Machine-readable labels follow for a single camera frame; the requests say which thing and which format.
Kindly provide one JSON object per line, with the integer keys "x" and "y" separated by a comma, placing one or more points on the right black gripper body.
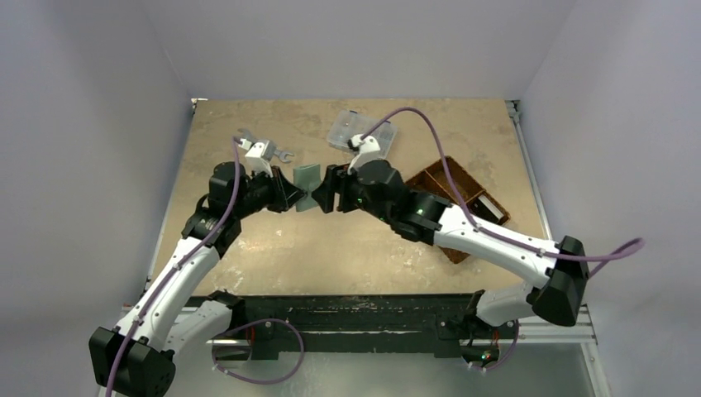
{"x": 340, "y": 186}

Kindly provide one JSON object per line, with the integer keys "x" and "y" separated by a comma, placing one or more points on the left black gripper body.
{"x": 268, "y": 191}

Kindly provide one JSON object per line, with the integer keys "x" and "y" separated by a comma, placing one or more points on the brown woven basket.
{"x": 433, "y": 179}

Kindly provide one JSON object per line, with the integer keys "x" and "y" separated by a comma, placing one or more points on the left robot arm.
{"x": 138, "y": 356}

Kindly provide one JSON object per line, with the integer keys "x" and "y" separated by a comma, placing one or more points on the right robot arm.
{"x": 419, "y": 216}

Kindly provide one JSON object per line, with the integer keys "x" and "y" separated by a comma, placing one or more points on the clear plastic organizer box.
{"x": 349, "y": 123}

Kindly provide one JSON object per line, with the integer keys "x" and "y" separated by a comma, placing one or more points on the silver open-end wrench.
{"x": 283, "y": 156}

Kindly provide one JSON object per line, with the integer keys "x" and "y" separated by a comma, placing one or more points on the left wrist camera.
{"x": 258, "y": 155}

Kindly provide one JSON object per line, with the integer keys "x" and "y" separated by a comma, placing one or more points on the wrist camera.
{"x": 258, "y": 155}
{"x": 365, "y": 148}

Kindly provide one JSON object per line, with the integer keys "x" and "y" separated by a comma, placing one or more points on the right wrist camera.
{"x": 365, "y": 148}

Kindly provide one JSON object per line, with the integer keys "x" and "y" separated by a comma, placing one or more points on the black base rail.
{"x": 444, "y": 325}

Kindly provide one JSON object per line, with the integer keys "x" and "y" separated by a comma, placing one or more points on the aluminium frame rail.
{"x": 560, "y": 302}

